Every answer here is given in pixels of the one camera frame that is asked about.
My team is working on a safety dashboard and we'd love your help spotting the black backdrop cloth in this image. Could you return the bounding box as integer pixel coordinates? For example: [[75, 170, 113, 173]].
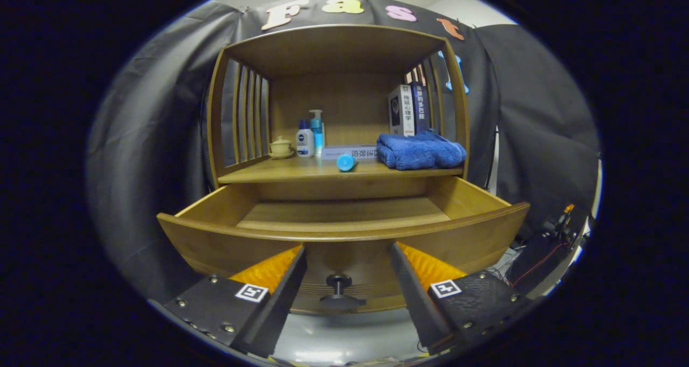
[[86, 0, 601, 303]]

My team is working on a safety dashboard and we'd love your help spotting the upright dark blue book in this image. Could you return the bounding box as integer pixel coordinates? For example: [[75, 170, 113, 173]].
[[410, 81, 430, 135]]

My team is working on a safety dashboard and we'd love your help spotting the upright white book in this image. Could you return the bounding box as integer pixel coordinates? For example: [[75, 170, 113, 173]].
[[388, 84, 415, 137]]

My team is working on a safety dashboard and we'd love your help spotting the wooden drawer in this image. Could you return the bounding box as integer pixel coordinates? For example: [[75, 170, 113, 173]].
[[156, 176, 531, 316]]

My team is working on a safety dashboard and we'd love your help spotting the black equipment with orange part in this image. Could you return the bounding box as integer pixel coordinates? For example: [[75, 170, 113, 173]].
[[506, 203, 593, 298]]

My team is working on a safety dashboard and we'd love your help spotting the wooden cabinet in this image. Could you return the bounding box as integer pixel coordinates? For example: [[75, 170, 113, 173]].
[[206, 24, 470, 201]]

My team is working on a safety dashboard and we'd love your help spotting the black drawer knob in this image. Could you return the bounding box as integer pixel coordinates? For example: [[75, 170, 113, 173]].
[[320, 274, 367, 310]]

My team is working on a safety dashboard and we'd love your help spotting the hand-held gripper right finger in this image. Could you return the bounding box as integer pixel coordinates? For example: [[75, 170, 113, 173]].
[[390, 242, 536, 357]]

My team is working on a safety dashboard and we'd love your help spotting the cream lidded tea cup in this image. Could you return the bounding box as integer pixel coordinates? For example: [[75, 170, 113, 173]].
[[268, 136, 294, 159]]

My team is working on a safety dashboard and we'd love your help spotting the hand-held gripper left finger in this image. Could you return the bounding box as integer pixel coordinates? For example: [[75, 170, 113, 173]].
[[161, 245, 307, 358]]

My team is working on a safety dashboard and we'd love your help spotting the flat white book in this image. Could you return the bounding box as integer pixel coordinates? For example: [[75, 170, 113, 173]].
[[321, 145, 378, 161]]

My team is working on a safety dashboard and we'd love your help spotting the wooden countertop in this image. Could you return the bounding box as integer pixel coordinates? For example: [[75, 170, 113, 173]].
[[218, 154, 465, 185]]

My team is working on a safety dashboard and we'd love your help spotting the blue folded towel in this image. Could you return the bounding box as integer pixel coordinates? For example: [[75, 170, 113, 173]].
[[376, 130, 467, 171]]

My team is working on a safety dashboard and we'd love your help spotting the blue pump bottle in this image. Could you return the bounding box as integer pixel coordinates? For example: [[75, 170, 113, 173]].
[[309, 109, 326, 155]]

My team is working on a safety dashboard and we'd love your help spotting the white bottle with blue cap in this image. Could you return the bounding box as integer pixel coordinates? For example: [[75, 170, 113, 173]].
[[296, 120, 315, 158]]

